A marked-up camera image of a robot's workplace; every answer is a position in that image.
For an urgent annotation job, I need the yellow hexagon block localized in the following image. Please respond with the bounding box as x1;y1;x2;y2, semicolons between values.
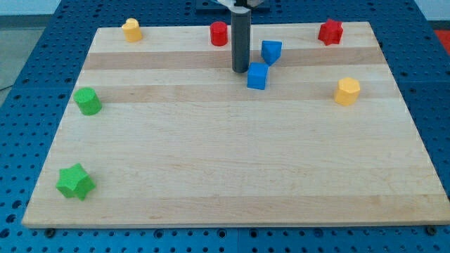
333;77;361;106

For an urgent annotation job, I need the red cylinder block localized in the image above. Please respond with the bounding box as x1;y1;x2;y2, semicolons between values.
210;21;228;46

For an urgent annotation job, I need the blue triangular prism block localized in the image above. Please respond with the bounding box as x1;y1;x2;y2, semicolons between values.
261;40;283;66

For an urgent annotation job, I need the blue cube block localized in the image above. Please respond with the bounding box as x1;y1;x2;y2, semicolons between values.
247;62;269;90

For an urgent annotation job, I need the light wooden board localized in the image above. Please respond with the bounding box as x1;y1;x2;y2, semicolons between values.
22;22;449;228

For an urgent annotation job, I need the red star block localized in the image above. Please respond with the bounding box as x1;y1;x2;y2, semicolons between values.
318;18;344;46

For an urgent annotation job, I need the green star block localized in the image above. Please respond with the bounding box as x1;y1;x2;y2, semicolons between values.
56;163;96;201

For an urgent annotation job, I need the yellow heart block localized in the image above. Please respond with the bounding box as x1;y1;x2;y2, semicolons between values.
121;18;143;42

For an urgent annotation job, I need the green cylinder block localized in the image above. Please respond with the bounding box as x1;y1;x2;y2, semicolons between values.
73;87;102;116

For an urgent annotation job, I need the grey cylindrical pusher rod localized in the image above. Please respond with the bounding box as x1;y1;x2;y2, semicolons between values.
230;6;251;73

